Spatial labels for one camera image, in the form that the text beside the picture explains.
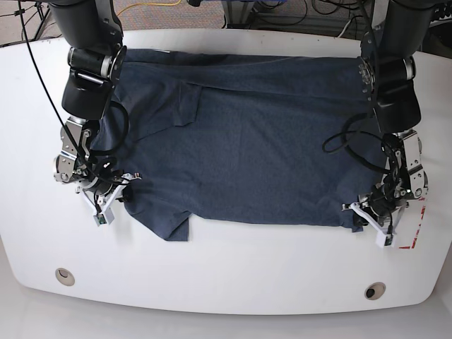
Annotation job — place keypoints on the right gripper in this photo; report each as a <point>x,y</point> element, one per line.
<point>96,190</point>

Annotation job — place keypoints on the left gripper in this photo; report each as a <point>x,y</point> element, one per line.
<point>386,211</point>

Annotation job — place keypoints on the dark blue t-shirt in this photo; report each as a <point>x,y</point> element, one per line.
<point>237,138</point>

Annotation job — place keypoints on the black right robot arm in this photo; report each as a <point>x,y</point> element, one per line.
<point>95,35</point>

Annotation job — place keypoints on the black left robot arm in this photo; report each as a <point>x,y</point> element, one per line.
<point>389,69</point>

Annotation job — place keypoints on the red tape rectangle marking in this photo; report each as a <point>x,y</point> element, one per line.
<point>410,223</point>

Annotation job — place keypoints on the black tripod leg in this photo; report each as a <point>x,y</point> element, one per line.
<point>43,12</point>

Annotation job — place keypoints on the right table cable grommet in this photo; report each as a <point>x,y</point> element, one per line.
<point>375,291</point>

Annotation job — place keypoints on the table cable grommet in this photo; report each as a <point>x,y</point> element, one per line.
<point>65,277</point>
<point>375,291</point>

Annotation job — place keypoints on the left table cable grommet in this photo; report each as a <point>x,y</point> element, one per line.
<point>65,277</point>

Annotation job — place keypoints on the aluminium frame stand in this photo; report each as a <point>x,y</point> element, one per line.
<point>237,13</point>

